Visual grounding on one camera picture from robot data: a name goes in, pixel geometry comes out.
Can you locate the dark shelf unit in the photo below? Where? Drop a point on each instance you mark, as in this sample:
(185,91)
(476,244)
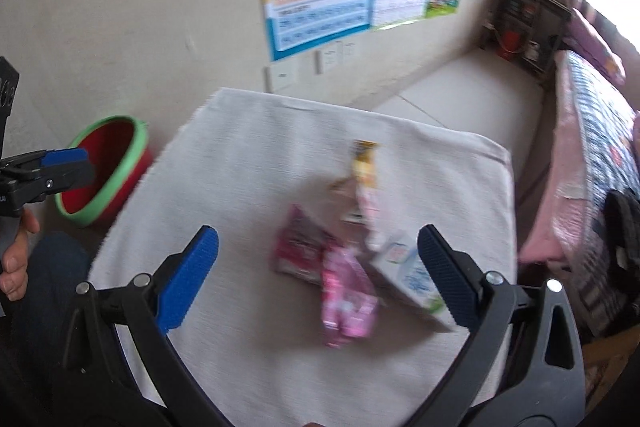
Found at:
(545,17)

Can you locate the pale pink wrapper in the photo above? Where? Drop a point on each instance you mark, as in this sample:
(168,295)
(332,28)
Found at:
(372,212)

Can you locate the red bucket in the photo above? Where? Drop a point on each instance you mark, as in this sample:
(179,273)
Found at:
(509,43)

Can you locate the person's left hand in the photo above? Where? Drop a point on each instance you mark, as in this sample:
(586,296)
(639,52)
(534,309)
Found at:
(15,272)

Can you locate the pink pillow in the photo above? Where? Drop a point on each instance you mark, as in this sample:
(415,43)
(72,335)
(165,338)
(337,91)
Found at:
(595,47)

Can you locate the red snack wrapper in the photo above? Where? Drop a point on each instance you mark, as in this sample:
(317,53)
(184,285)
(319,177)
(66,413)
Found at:
(300,247)

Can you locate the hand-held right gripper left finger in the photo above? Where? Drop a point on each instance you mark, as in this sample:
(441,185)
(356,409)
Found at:
(190,282)

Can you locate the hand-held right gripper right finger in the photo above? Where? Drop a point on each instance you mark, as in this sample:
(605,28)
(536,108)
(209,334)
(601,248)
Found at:
(445,277)

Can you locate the white wall switch plate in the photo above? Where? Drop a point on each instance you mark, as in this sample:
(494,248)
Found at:
(282,74)

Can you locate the bright pink pack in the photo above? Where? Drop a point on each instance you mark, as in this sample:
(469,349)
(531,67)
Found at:
(347,302)

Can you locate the white table cloth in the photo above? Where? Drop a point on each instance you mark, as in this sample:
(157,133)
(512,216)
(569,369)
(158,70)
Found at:
(250,147)

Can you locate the red bin with green rim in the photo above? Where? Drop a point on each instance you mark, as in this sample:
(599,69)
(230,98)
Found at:
(110,137)

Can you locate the bed with pink plaid cover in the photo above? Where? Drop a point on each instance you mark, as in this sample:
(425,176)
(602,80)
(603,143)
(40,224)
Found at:
(595,117)

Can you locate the white milk carton blue print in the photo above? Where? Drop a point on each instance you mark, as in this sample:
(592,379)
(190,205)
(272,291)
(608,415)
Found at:
(405,272)

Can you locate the small beige drink carton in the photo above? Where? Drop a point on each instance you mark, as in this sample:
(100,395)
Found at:
(346,192)

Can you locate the black bag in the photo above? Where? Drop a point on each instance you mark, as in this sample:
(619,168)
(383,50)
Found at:
(622,227)

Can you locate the yellow snack wrapper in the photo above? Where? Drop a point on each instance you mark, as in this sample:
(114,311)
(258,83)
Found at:
(364,167)

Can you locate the person's leg in jeans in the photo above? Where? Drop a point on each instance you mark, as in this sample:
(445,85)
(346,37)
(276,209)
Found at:
(55,267)

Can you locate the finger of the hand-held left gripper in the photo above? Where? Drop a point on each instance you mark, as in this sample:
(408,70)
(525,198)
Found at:
(65,157)
(70,179)

